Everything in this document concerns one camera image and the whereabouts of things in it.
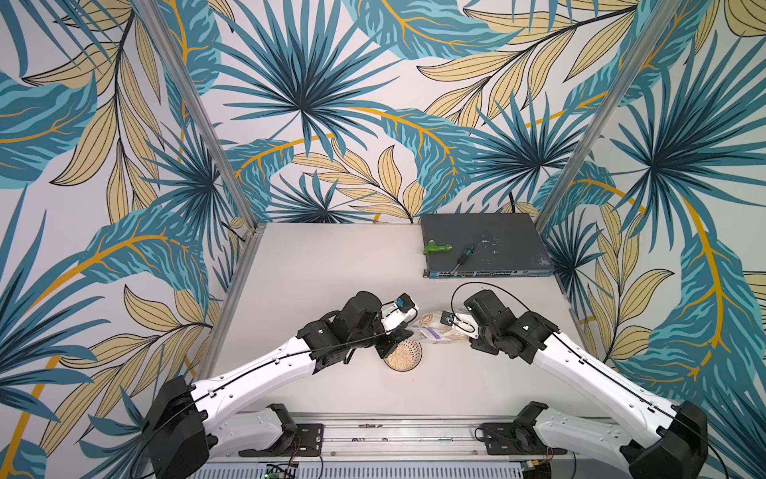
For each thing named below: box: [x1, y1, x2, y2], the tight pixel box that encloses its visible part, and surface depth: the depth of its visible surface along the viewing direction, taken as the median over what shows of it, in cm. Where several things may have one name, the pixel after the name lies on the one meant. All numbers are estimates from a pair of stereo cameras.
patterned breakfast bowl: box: [383, 339, 423, 373], surface depth 85 cm
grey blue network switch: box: [420, 212, 556, 279], surface depth 109 cm
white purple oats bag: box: [412, 311, 470, 345], surface depth 72 cm
